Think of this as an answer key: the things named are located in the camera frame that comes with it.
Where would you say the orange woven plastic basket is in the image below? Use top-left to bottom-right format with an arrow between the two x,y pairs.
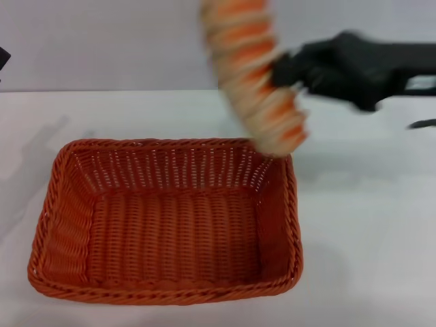
27,137 -> 304,301

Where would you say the orange striped spiral bread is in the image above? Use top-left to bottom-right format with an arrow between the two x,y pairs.
199,0 -> 310,158

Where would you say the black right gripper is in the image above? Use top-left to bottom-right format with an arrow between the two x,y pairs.
270,29 -> 436,114

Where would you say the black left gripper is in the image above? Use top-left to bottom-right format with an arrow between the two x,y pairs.
0,46 -> 12,82

